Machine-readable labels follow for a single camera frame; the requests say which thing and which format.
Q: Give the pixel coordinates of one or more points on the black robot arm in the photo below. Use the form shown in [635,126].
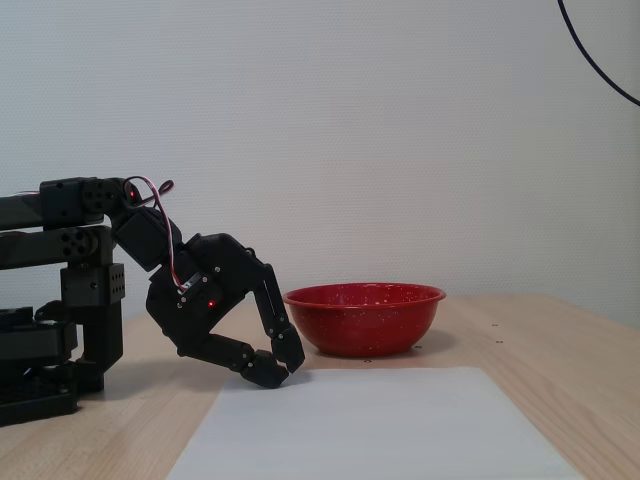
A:
[60,200]

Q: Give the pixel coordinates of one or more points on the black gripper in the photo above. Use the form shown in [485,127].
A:
[200,295]

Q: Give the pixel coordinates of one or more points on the white paper sheet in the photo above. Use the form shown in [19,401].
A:
[380,430]

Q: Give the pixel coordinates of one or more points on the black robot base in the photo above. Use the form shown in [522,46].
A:
[30,345]

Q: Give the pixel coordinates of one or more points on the red speckled bowl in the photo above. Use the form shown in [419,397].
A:
[365,320]

